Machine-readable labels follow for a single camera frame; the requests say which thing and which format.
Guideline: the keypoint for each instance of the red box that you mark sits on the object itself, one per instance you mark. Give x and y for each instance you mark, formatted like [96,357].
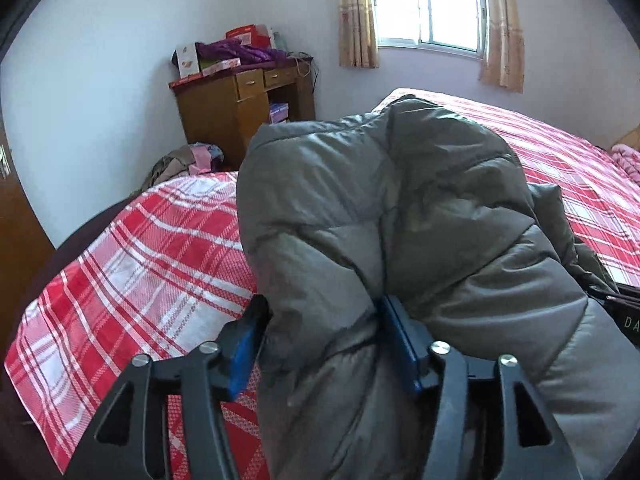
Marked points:
[250,35]

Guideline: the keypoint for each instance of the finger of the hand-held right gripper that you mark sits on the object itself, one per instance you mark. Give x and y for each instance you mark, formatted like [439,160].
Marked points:
[620,294]

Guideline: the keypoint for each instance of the purple box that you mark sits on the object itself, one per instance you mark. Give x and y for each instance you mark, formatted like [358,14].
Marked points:
[279,111]

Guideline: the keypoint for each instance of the dark bed footboard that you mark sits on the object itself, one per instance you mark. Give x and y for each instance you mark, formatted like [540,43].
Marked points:
[75,240]

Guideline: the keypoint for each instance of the beige patterned curtain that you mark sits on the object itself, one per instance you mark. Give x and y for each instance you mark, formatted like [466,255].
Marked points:
[502,30]
[357,15]

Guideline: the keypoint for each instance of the red plaid bed sheet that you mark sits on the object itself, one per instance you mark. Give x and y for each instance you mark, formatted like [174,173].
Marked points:
[150,260]

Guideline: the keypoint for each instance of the pile of clothes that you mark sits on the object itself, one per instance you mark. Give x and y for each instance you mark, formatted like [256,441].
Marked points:
[175,165]

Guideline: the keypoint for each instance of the wooden desk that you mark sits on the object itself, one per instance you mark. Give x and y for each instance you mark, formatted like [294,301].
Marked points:
[215,115]

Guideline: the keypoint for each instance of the wooden headboard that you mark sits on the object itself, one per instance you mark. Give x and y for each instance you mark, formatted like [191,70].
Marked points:
[631,139]

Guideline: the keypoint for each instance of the pink quilt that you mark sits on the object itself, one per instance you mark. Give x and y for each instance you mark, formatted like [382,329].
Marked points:
[630,160]

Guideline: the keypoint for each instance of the purple jacket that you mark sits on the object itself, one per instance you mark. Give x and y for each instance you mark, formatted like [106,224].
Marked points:
[235,52]

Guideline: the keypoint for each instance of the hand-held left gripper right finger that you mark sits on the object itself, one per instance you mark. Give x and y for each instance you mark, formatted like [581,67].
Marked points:
[400,340]

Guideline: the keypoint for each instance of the white picture box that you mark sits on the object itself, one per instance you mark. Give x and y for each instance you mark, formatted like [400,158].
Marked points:
[187,62]

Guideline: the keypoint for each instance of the grey puffer jacket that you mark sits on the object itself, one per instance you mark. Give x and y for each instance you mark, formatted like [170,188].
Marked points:
[400,210]

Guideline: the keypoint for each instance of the pink flat box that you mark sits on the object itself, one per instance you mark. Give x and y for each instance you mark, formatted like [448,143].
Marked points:
[220,66]

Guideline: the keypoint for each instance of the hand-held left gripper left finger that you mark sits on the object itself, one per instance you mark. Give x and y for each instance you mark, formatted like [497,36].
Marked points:
[245,355]

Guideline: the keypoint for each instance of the wooden door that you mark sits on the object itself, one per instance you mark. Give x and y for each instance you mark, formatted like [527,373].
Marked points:
[20,240]

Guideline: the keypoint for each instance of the sliding window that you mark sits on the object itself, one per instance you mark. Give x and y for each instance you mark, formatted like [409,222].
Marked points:
[430,5]

